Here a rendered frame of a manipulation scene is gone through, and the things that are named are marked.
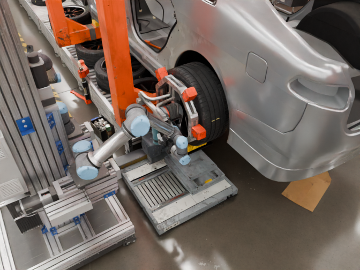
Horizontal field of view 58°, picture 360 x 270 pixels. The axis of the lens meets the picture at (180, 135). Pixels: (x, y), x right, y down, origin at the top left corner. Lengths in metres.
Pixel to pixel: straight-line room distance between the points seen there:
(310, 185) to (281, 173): 1.20
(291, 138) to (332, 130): 0.22
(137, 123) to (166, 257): 1.28
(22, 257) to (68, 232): 0.34
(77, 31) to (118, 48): 2.04
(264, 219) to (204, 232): 0.54
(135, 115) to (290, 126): 0.88
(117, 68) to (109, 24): 0.36
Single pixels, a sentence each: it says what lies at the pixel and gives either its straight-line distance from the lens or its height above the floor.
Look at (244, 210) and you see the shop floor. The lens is 3.04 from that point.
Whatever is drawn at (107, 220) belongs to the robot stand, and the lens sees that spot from 2.73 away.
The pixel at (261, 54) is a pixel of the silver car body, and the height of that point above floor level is 1.56.
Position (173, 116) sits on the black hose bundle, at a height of 0.99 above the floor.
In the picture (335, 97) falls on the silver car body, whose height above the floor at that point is 1.40.
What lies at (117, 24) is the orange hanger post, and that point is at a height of 1.47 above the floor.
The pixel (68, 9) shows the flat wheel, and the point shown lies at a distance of 5.98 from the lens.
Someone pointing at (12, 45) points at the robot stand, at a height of 1.70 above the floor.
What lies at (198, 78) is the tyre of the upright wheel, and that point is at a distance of 2.43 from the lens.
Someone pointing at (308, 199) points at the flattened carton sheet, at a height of 0.01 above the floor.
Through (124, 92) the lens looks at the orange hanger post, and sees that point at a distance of 2.79.
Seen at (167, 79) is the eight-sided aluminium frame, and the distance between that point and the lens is 2.50.
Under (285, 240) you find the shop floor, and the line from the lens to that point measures 2.95.
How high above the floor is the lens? 2.41
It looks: 41 degrees down
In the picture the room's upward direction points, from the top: straight up
